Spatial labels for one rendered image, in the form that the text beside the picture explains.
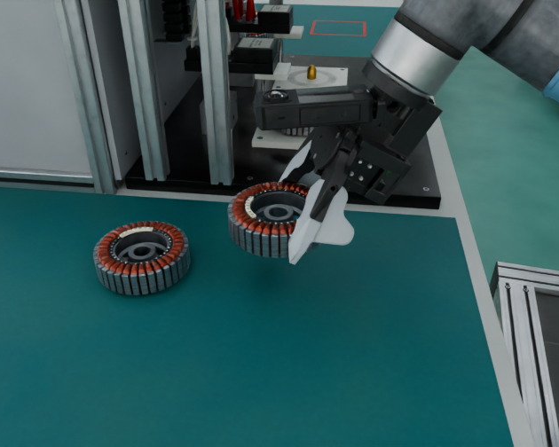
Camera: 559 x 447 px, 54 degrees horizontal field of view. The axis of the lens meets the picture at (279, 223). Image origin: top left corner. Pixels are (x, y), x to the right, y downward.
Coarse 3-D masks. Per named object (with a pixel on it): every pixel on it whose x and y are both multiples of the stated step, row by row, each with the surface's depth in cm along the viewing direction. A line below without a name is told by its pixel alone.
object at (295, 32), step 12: (264, 12) 106; (276, 12) 106; (288, 12) 106; (228, 24) 108; (240, 24) 107; (252, 24) 107; (264, 24) 107; (276, 24) 107; (288, 24) 107; (240, 36) 110; (276, 36) 108; (288, 36) 108; (300, 36) 108
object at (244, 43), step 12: (240, 48) 86; (252, 48) 86; (264, 48) 86; (276, 48) 90; (192, 60) 88; (228, 60) 88; (240, 60) 87; (252, 60) 87; (264, 60) 87; (276, 60) 90; (240, 72) 88; (252, 72) 88; (264, 72) 87; (276, 72) 89; (288, 72) 90
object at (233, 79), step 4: (232, 76) 113; (236, 76) 113; (240, 76) 113; (244, 76) 113; (248, 76) 113; (252, 76) 113; (232, 80) 114; (236, 80) 114; (240, 80) 114; (244, 80) 114; (248, 80) 113; (252, 80) 113; (232, 84) 114; (236, 84) 114; (240, 84) 114; (244, 84) 114; (248, 84) 114; (252, 84) 114
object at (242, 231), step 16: (240, 192) 62; (256, 192) 63; (272, 192) 63; (288, 192) 63; (304, 192) 62; (240, 208) 59; (256, 208) 62; (272, 208) 61; (288, 208) 61; (240, 224) 57; (256, 224) 57; (272, 224) 57; (288, 224) 56; (240, 240) 58; (256, 240) 56; (272, 240) 56; (272, 256) 57
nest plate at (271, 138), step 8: (256, 128) 94; (256, 136) 91; (264, 136) 91; (272, 136) 91; (280, 136) 91; (288, 136) 91; (296, 136) 91; (304, 136) 91; (256, 144) 90; (264, 144) 90; (272, 144) 90; (280, 144) 90; (288, 144) 90; (296, 144) 89
